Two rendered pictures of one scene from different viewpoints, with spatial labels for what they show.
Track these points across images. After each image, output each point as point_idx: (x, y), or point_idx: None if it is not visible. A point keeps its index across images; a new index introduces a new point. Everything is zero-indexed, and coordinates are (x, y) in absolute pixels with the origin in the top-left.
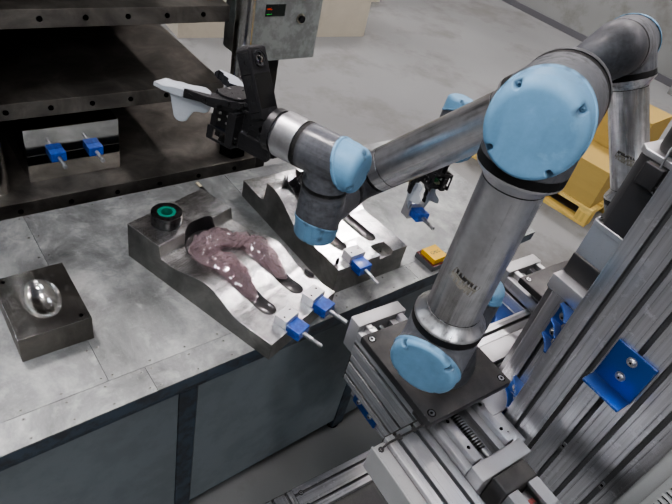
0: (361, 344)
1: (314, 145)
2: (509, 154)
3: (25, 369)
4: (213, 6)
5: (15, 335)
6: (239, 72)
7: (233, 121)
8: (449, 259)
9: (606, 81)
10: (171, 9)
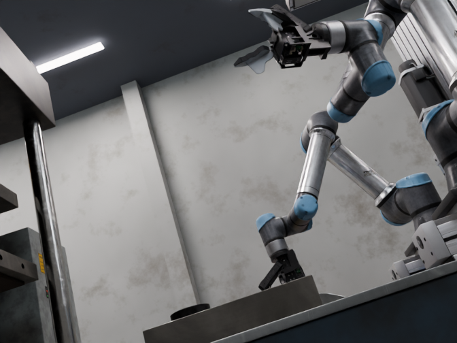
0: (449, 230)
1: (351, 20)
2: None
3: None
4: (27, 260)
5: (296, 279)
6: (69, 319)
7: (301, 28)
8: (447, 35)
9: None
10: (2, 252)
